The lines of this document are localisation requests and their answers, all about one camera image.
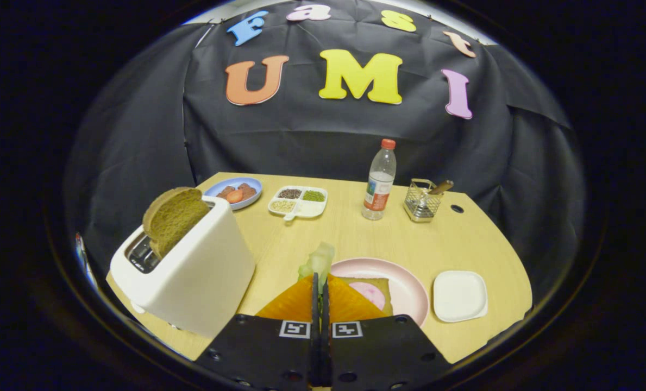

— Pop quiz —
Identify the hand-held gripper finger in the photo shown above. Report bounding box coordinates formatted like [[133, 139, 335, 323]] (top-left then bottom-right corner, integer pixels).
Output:
[[322, 274, 454, 391], [195, 273, 321, 391]]

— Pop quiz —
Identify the green lettuce leaf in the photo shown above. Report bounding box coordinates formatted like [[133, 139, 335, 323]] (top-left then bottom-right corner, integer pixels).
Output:
[[298, 242, 336, 294]]

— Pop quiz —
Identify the plain brown bread slice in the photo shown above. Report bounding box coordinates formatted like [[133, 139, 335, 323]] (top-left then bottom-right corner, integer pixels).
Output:
[[142, 187, 211, 259]]

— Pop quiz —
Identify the pink ham slice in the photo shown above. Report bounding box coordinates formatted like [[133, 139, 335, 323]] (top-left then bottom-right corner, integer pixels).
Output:
[[349, 282, 386, 311]]

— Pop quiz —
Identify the brown bread slice with ham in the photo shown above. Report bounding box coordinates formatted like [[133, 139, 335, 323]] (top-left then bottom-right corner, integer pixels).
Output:
[[336, 277, 394, 317]]

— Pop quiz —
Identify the pink round plate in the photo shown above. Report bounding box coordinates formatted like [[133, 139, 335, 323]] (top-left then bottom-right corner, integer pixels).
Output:
[[331, 257, 430, 327]]

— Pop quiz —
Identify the white toaster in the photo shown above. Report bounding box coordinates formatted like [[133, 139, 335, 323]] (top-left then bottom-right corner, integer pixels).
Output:
[[110, 195, 256, 338]]

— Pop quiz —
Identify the white divided dish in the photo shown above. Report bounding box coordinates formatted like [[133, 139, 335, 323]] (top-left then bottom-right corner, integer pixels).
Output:
[[268, 186, 329, 223]]

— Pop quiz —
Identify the white square plate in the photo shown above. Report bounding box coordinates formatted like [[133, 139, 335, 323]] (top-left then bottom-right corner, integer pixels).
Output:
[[432, 270, 488, 323]]

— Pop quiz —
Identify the clear plastic bottle red cap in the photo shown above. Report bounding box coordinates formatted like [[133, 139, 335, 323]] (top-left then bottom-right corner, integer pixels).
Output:
[[362, 139, 397, 221]]

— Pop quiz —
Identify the blue round plate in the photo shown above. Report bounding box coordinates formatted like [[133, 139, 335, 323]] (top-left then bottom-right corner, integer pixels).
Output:
[[204, 177, 263, 211]]

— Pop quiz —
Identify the white and red object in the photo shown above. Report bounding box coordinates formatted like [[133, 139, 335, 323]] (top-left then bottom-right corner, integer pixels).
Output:
[[74, 232, 98, 288]]

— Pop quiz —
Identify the metal wire utensil holder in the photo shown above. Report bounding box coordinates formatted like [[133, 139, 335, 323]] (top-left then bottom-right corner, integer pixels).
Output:
[[403, 179, 444, 223]]

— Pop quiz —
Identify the wooden-handled utensil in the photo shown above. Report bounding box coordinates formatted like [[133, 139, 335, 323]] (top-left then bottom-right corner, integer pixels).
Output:
[[421, 180, 455, 204]]

